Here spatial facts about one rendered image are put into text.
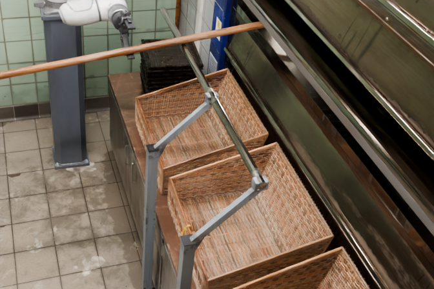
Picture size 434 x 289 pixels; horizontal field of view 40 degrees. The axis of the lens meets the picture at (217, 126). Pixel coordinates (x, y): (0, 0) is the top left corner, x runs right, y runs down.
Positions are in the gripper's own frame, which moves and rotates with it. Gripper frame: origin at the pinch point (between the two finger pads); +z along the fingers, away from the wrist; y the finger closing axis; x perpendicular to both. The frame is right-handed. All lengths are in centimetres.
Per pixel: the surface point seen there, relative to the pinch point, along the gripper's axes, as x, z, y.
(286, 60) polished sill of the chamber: -60, 22, 1
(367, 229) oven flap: -57, 100, 19
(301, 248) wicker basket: -42, 89, 37
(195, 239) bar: -1, 87, 23
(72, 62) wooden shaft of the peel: 23.3, -2.7, 8.5
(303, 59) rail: -44, 60, -24
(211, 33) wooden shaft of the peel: -33.4, 2.6, -2.7
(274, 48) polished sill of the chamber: -59, 12, 1
